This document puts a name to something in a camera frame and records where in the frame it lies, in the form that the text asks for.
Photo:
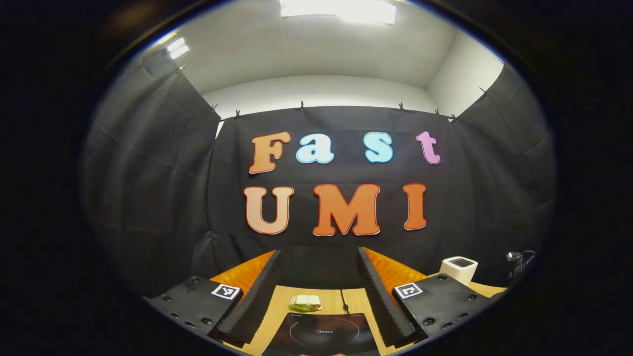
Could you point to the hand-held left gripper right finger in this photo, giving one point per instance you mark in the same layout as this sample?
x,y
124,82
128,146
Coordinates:
x,y
383,306

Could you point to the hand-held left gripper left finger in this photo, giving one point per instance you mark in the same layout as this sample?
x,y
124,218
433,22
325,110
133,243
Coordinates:
x,y
254,306

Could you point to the black induction cooktop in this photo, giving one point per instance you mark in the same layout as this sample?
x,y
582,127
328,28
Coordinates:
x,y
321,336

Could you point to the white toaster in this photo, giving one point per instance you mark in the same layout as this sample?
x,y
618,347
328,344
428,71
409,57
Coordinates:
x,y
457,272

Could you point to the small white plate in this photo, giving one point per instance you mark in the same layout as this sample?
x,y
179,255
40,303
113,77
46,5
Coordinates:
x,y
319,307

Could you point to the black backdrop cloth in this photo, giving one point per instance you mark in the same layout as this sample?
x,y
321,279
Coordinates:
x,y
148,198

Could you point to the ceiling light panel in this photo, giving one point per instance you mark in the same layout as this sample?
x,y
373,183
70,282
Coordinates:
x,y
341,10
178,48

